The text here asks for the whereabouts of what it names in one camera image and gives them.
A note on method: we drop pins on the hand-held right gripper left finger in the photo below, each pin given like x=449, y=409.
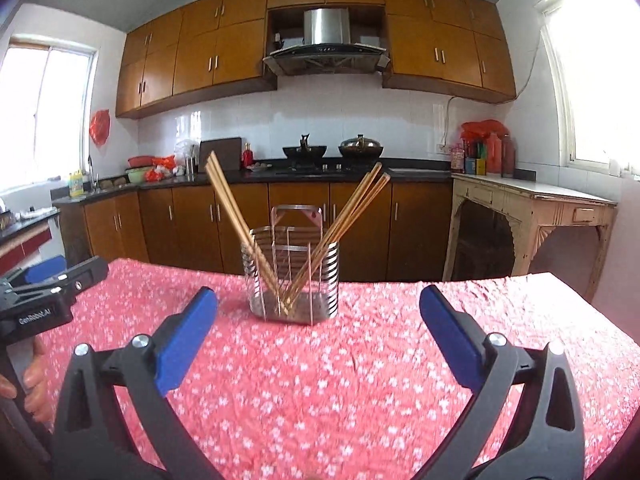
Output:
x=187, y=340

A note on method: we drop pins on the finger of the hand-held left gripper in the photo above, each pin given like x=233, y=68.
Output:
x=47, y=267
x=85, y=272

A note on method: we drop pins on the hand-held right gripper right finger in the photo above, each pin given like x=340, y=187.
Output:
x=450, y=340

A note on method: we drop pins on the person's left hand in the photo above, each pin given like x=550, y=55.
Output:
x=40, y=385

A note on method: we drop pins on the low dark side counter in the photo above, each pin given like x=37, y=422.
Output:
x=25, y=232

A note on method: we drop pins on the yellow detergent bottle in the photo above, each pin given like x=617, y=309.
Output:
x=76, y=185

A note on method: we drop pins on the sink faucet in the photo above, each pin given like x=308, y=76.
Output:
x=92, y=175

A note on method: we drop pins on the brown base cabinets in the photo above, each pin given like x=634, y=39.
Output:
x=190, y=230

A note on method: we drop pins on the green basin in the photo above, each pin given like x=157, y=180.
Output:
x=136, y=175

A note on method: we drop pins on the red bag with orange print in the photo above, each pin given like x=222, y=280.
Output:
x=162, y=167

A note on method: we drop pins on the red floral tablecloth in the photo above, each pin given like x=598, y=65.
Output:
x=325, y=400

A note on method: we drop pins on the sliding window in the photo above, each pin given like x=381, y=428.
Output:
x=45, y=110

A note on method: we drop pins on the cream wooden side table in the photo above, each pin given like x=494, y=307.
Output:
x=530, y=200

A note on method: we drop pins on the black kitchen countertop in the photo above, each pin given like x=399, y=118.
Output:
x=225, y=180

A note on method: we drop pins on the yellow and blue holder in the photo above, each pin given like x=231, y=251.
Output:
x=475, y=166

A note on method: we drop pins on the red printed packet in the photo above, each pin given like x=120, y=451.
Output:
x=457, y=159

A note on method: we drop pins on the dark cutting board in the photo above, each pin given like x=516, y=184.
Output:
x=222, y=152

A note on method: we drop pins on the dark red thermos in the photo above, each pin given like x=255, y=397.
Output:
x=508, y=157

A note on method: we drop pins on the small red bottle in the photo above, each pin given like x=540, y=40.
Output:
x=248, y=156

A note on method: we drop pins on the gas stove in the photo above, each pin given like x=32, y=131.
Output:
x=330, y=166

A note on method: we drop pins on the black wok with lid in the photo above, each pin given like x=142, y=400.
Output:
x=361, y=147

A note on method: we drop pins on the large bright window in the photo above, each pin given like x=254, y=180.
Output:
x=600, y=85

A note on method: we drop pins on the steel range hood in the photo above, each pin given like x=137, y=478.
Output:
x=325, y=35

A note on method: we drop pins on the red wall decoration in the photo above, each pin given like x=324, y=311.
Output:
x=100, y=127

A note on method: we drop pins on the brown wall cabinets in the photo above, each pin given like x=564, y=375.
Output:
x=200, y=60

